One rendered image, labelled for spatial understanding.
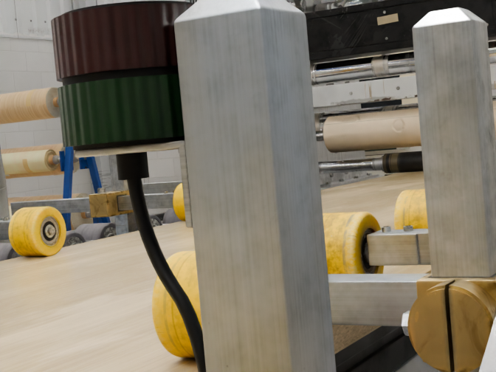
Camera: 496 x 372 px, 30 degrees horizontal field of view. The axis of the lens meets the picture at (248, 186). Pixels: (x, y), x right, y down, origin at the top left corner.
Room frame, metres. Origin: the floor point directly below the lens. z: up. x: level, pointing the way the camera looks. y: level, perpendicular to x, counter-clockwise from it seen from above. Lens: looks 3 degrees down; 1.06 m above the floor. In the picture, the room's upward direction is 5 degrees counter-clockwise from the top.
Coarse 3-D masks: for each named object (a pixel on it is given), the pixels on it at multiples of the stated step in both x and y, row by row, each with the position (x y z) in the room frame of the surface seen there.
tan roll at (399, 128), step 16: (384, 112) 3.04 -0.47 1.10; (400, 112) 3.00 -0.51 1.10; (416, 112) 2.97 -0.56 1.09; (336, 128) 3.09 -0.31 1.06; (352, 128) 3.06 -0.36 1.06; (368, 128) 3.03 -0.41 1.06; (384, 128) 3.00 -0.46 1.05; (400, 128) 2.97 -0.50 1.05; (416, 128) 2.95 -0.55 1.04; (336, 144) 3.10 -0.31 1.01; (352, 144) 3.07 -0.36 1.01; (368, 144) 3.05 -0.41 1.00; (384, 144) 3.02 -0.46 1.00; (400, 144) 3.00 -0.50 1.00; (416, 144) 2.98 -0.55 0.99
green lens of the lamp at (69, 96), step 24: (72, 96) 0.33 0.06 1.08; (96, 96) 0.33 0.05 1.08; (120, 96) 0.32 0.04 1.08; (144, 96) 0.32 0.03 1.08; (168, 96) 0.33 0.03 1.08; (72, 120) 0.33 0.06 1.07; (96, 120) 0.33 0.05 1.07; (120, 120) 0.32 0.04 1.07; (144, 120) 0.32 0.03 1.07; (168, 120) 0.33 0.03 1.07; (72, 144) 0.34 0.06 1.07
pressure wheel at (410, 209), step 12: (408, 192) 1.12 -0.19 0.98; (420, 192) 1.11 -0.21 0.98; (396, 204) 1.11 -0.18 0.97; (408, 204) 1.10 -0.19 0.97; (420, 204) 1.09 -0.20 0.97; (396, 216) 1.10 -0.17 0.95; (408, 216) 1.09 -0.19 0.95; (420, 216) 1.08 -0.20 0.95; (396, 228) 1.10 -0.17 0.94; (420, 228) 1.08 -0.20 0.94
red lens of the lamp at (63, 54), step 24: (72, 24) 0.33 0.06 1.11; (96, 24) 0.33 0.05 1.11; (120, 24) 0.32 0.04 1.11; (144, 24) 0.33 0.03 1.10; (168, 24) 0.33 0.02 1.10; (72, 48) 0.33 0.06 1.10; (96, 48) 0.33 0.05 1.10; (120, 48) 0.32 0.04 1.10; (144, 48) 0.33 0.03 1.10; (168, 48) 0.33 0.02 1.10; (72, 72) 0.33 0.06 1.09
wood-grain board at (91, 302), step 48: (336, 192) 2.39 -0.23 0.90; (384, 192) 2.23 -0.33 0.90; (96, 240) 1.68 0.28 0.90; (192, 240) 1.53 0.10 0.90; (0, 288) 1.16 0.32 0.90; (48, 288) 1.12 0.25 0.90; (96, 288) 1.09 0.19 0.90; (144, 288) 1.06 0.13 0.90; (0, 336) 0.84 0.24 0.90; (48, 336) 0.82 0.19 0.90; (96, 336) 0.80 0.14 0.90; (144, 336) 0.79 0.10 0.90; (336, 336) 0.78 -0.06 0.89
